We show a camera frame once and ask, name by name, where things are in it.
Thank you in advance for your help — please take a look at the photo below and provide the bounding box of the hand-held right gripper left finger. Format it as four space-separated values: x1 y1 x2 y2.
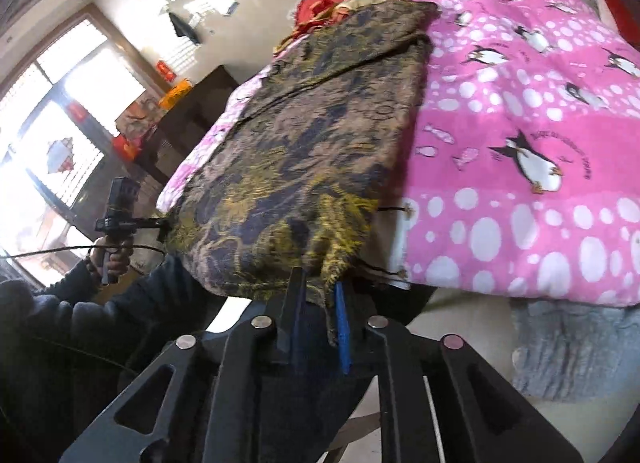
60 265 308 463

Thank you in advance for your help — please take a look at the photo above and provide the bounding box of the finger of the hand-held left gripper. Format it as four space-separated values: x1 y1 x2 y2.
150 216 173 244

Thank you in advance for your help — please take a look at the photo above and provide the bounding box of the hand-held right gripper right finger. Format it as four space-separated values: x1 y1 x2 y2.
332 283 586 463

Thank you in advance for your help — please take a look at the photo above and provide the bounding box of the dark floral batik shirt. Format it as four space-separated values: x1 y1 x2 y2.
160 0 441 346

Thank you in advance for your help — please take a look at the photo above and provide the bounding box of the person's left forearm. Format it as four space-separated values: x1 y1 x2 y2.
0 258 101 339

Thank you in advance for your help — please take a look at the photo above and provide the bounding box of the person's left hand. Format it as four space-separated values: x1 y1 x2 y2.
86 234 135 285

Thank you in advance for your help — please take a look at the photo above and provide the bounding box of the red box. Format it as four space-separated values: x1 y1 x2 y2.
112 136 144 162

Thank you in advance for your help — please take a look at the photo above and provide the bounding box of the window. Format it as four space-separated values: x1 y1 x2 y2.
0 3 168 289

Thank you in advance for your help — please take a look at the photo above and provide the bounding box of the colourful printed box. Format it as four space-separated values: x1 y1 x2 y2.
120 94 165 140

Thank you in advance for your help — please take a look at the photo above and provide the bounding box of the person's dark clothing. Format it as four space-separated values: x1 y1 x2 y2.
0 253 436 463

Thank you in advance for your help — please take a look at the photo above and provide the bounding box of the dark wooden cabinet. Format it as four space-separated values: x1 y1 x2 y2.
117 66 243 196

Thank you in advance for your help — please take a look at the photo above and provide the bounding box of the orange packet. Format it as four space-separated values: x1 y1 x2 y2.
159 79 194 109

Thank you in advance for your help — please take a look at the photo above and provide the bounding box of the dark hanging cloth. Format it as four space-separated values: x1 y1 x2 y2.
167 10 203 46

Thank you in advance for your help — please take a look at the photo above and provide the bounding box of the grey knitted cloth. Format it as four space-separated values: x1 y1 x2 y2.
510 299 640 403

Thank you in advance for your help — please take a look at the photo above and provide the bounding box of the pink penguin print blanket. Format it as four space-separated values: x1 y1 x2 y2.
156 0 640 308

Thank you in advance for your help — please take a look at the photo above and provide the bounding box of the thin black cable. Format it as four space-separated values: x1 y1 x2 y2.
0 244 167 260

